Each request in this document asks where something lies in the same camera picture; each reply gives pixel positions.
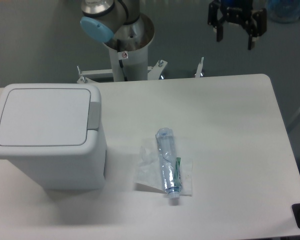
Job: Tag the white plastic trash can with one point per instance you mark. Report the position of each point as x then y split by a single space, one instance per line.
76 167

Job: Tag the white trash can lid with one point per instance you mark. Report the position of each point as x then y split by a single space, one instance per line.
40 117

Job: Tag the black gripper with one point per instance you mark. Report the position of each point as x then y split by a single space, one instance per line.
238 12

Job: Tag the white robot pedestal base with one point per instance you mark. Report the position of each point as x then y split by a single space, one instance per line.
132 57

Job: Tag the crushed clear plastic bottle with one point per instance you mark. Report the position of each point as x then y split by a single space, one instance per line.
169 166

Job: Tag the clear plastic wrapper bag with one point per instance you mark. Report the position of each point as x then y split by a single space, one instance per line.
148 171

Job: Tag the grey lid push button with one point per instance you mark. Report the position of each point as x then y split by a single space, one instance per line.
94 116

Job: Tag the blue water jug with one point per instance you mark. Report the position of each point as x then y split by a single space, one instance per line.
283 11

